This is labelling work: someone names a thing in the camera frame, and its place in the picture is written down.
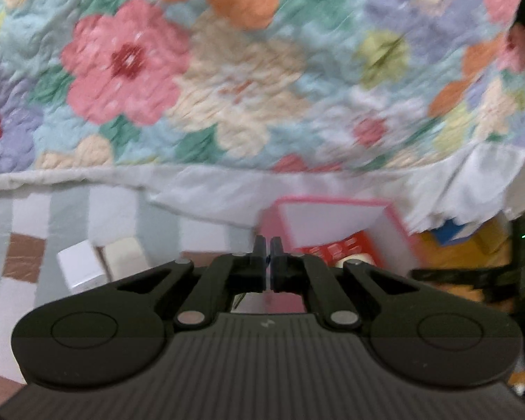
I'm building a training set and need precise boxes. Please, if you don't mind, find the checked tablecloth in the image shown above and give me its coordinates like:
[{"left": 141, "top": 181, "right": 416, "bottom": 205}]
[{"left": 0, "top": 186, "right": 265, "bottom": 405}]

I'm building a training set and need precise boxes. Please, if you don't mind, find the red remote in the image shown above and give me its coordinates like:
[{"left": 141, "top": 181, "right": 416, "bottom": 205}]
[{"left": 295, "top": 232, "right": 378, "bottom": 268}]

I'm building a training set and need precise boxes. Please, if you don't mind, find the white square power adapter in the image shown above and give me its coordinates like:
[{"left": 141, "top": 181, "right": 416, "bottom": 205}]
[{"left": 56, "top": 240, "right": 109, "bottom": 295}]

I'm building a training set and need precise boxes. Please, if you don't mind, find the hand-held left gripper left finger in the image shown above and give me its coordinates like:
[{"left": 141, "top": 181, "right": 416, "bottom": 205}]
[{"left": 114, "top": 235, "right": 269, "bottom": 329}]

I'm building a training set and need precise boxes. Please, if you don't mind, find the pink storage box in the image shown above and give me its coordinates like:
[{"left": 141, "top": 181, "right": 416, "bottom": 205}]
[{"left": 234, "top": 196, "right": 426, "bottom": 316}]

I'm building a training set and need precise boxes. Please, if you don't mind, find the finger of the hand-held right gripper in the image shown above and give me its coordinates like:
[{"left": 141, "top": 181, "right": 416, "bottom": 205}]
[{"left": 409, "top": 266, "right": 522, "bottom": 300}]

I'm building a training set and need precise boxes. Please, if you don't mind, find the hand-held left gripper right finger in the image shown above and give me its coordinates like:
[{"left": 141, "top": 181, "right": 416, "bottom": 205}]
[{"left": 270, "top": 236, "right": 421, "bottom": 330}]

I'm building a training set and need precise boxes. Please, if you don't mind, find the white bed sheet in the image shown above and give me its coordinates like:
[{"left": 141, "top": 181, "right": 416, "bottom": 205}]
[{"left": 0, "top": 143, "right": 525, "bottom": 233}]

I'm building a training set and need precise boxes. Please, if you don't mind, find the floral quilt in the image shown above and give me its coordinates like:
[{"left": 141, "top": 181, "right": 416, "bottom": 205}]
[{"left": 0, "top": 0, "right": 525, "bottom": 176}]

